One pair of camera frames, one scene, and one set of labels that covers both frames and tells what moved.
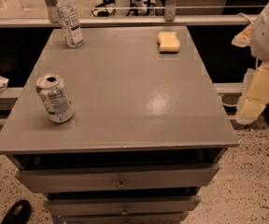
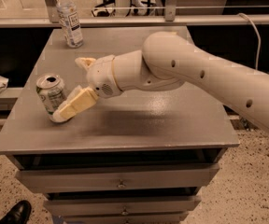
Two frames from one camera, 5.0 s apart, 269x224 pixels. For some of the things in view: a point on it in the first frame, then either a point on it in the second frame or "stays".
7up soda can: (55, 98) stays
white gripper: (267, 37) to (101, 76)
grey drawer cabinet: (124, 129) stays
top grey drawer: (77, 178) stays
